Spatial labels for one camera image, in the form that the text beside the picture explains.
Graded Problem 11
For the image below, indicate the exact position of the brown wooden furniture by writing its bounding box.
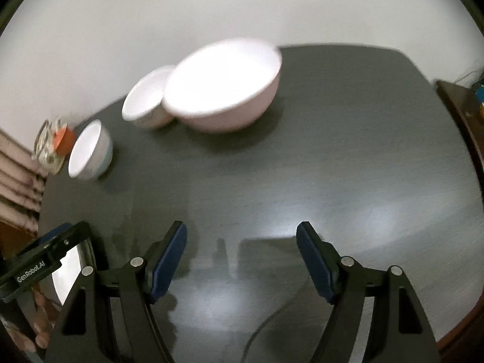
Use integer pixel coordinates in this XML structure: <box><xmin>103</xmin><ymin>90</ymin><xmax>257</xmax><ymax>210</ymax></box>
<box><xmin>0</xmin><ymin>219</ymin><xmax>38</xmax><ymax>258</ymax></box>

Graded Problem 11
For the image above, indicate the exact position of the blue and orange toy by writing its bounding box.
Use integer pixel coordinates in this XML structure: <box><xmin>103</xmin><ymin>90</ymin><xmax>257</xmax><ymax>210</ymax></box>
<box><xmin>473</xmin><ymin>83</ymin><xmax>484</xmax><ymax>119</ymax></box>

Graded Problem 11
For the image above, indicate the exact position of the small white bowl blue base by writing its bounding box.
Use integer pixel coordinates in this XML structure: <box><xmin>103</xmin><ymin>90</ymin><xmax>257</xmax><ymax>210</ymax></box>
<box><xmin>68</xmin><ymin>119</ymin><xmax>114</xmax><ymax>181</ymax></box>

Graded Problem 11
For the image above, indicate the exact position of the white plate with pink flowers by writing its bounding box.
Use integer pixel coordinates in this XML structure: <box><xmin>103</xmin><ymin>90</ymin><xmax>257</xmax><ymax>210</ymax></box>
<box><xmin>32</xmin><ymin>240</ymin><xmax>93</xmax><ymax>348</ymax></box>

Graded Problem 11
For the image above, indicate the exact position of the floral ceramic teapot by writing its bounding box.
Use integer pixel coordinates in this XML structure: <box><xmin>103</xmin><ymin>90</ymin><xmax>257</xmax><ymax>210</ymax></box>
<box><xmin>32</xmin><ymin>117</ymin><xmax>70</xmax><ymax>176</ymax></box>

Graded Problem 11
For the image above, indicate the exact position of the small white bowl beige outside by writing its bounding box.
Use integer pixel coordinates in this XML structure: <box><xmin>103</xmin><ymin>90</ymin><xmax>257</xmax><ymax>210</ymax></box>
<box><xmin>122</xmin><ymin>65</ymin><xmax>178</xmax><ymax>129</ymax></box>

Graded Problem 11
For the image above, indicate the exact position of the large pink bowl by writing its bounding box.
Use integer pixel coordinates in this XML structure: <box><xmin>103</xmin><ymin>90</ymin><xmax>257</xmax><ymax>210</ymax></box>
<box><xmin>162</xmin><ymin>38</ymin><xmax>283</xmax><ymax>134</ymax></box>

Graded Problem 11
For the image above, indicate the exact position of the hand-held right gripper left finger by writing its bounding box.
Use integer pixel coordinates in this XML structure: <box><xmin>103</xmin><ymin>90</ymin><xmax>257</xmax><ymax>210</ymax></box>
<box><xmin>44</xmin><ymin>220</ymin><xmax>188</xmax><ymax>363</ymax></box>

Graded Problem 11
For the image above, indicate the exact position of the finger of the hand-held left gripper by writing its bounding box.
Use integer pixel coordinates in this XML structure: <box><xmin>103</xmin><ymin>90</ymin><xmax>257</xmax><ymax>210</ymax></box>
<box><xmin>36</xmin><ymin>223</ymin><xmax>74</xmax><ymax>245</ymax></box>
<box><xmin>18</xmin><ymin>220</ymin><xmax>92</xmax><ymax>270</ymax></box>

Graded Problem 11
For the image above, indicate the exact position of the beige patterned curtain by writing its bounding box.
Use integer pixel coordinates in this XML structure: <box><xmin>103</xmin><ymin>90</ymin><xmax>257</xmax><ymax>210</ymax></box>
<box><xmin>0</xmin><ymin>126</ymin><xmax>48</xmax><ymax>231</ymax></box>

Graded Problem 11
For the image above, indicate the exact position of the orange lidded cup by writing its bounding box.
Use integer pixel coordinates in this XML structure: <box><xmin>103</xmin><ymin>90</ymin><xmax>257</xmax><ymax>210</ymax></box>
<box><xmin>53</xmin><ymin>126</ymin><xmax>77</xmax><ymax>155</ymax></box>

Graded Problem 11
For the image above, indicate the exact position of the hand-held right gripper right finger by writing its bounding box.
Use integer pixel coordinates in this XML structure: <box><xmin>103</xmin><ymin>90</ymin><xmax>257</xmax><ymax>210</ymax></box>
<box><xmin>296</xmin><ymin>220</ymin><xmax>441</xmax><ymax>363</ymax></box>

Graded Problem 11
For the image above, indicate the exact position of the dark wooden cabinet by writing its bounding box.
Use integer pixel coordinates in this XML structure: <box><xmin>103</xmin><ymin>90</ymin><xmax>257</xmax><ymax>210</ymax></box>
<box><xmin>435</xmin><ymin>79</ymin><xmax>484</xmax><ymax>182</ymax></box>

